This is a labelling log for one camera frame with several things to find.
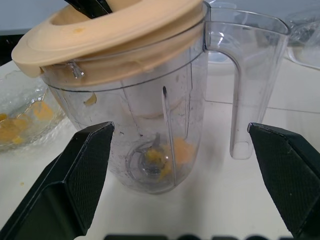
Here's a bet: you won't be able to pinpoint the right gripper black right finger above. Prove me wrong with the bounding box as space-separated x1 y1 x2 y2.
246 122 320 238

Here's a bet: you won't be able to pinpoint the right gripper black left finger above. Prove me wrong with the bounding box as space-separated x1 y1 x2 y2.
0 121 116 240

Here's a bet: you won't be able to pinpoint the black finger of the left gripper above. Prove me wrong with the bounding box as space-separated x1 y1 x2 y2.
63 0 97 20
93 0 114 15

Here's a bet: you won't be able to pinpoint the cream blender lid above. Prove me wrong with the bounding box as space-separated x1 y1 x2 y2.
11 0 205 87

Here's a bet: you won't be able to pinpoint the blender blade with fruit pulp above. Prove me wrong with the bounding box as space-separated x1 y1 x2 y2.
124 132 171 177

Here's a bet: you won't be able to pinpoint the yellow fruit bit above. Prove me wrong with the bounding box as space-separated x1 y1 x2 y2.
84 93 98 108

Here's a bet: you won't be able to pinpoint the yellow mashed fruit pieces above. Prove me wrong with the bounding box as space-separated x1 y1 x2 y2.
146 148 174 181

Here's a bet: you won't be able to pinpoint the orange fruit chunk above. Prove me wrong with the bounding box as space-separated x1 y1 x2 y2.
172 137 196 166

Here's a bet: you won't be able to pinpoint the clear textured glass bowl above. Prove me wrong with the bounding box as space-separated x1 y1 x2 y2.
0 69 74 154

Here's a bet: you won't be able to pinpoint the clear plastic container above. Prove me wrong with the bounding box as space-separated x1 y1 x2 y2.
206 0 241 76
284 9 320 71

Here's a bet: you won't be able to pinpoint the clear plastic blender jar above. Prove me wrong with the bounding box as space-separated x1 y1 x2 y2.
39 0 292 196

